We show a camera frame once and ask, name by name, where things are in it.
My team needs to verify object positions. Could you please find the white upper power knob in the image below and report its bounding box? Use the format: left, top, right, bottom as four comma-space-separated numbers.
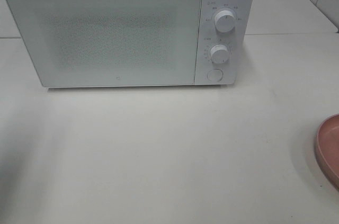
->
213, 8, 236, 33

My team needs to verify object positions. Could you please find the white timer knob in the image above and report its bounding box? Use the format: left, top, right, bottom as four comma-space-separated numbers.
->
210, 44, 230, 64

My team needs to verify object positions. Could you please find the pink round plate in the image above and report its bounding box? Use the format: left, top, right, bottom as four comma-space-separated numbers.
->
314, 114, 338, 190

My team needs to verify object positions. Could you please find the white microwave door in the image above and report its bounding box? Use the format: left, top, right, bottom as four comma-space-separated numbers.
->
6, 0, 201, 88

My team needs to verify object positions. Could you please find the round door release button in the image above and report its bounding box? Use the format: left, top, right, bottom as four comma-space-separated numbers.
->
207, 69, 224, 82

